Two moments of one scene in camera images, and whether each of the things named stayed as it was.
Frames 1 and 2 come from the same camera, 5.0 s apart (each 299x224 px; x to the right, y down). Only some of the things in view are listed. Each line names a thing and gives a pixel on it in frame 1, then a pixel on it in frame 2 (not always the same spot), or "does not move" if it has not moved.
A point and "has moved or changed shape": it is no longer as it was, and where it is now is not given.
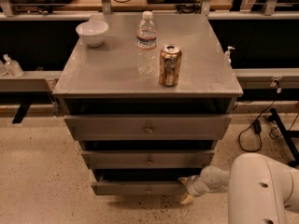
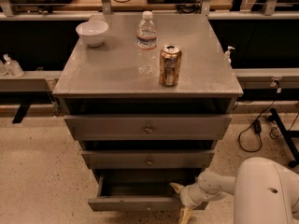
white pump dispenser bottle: (227, 54) does not move
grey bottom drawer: (141, 181) has moved or changed shape
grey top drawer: (148, 127) does not move
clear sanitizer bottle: (13, 66) does not move
